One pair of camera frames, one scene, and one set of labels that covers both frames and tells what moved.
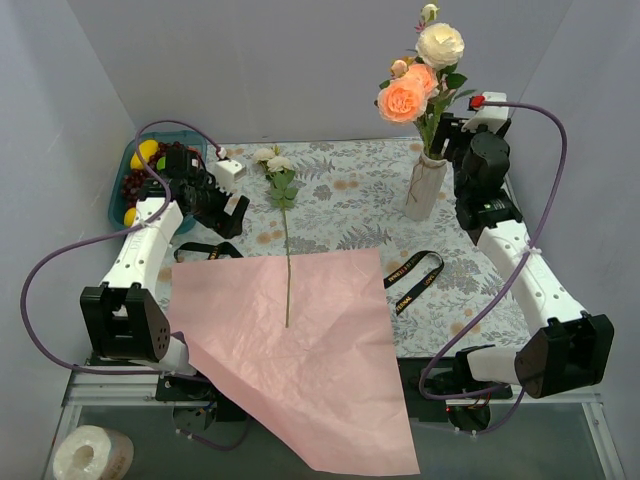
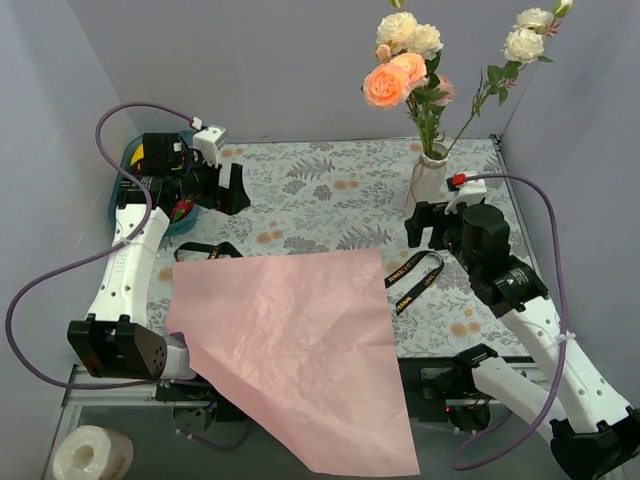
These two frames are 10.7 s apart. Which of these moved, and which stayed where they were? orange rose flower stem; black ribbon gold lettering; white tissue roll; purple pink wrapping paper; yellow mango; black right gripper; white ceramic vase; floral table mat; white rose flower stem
Moved: black right gripper; white rose flower stem; orange rose flower stem
Stayed: floral table mat; white ceramic vase; black ribbon gold lettering; purple pink wrapping paper; yellow mango; white tissue roll
